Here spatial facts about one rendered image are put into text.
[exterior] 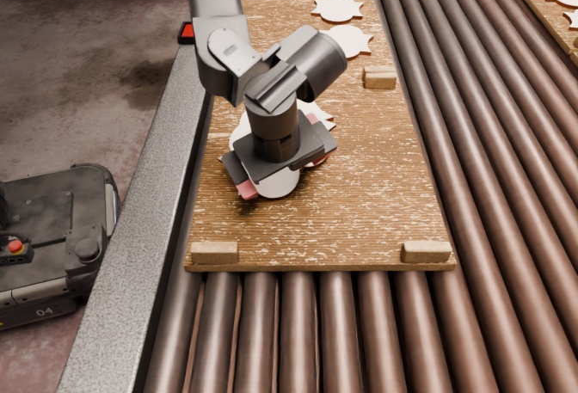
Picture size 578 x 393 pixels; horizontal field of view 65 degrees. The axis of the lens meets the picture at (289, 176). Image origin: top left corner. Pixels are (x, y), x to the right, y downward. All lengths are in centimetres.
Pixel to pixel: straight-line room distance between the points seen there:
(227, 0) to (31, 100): 234
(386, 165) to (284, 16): 53
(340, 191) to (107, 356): 37
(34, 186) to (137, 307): 131
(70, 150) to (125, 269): 176
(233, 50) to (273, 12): 67
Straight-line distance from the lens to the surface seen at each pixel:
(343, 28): 106
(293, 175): 66
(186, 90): 93
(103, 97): 267
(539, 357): 64
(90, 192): 177
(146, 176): 76
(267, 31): 107
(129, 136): 236
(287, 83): 49
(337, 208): 65
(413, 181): 71
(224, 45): 49
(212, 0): 53
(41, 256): 164
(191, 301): 60
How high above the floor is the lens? 143
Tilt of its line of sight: 45 degrees down
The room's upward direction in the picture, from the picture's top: straight up
